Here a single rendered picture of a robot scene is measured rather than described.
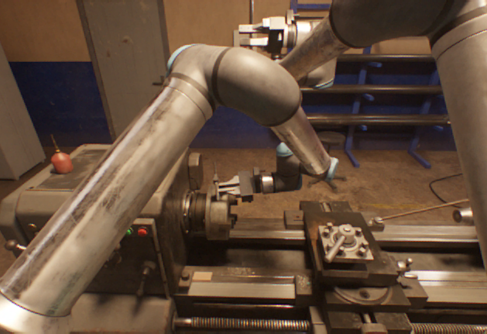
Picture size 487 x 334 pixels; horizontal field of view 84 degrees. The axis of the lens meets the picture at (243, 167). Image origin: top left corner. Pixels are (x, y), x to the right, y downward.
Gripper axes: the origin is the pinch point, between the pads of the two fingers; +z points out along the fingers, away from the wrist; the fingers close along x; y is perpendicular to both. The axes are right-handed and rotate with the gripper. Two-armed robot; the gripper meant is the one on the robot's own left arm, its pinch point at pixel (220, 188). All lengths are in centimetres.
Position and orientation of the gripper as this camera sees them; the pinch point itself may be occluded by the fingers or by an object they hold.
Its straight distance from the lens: 114.2
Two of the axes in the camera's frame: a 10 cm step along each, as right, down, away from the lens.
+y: 0.6, 6.6, 7.5
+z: -9.9, 1.1, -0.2
